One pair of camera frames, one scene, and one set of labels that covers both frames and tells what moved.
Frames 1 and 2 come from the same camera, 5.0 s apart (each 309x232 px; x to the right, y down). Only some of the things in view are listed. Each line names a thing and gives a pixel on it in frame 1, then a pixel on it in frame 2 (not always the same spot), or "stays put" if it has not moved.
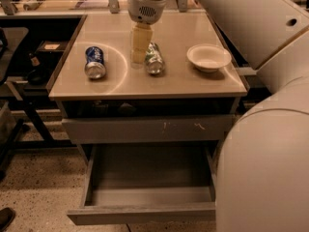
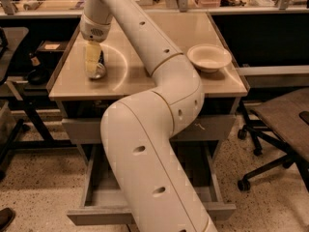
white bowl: x=209 y=58 stays put
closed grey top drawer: x=153 y=129 stays put
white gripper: x=145 y=11 → x=94 y=33
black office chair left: x=12 y=122 stays put
